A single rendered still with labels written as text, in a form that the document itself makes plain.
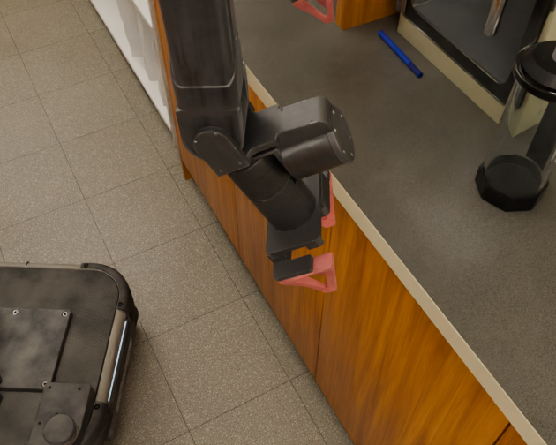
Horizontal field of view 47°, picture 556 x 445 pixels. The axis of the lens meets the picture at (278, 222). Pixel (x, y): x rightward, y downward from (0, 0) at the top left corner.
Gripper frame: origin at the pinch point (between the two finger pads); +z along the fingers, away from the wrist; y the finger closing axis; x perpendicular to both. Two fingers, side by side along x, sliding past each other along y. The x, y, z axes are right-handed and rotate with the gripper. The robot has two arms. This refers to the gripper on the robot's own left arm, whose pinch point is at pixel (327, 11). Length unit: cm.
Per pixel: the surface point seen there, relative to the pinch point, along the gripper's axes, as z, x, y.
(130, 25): 37, 100, 110
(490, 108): 21.3, -19.5, -12.9
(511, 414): 22, -14, -64
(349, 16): 9.1, 0.0, 10.3
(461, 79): 19.2, -16.2, -6.2
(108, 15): 42, 124, 140
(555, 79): 1.6, -29.4, -32.6
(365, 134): 12.6, -0.7, -18.5
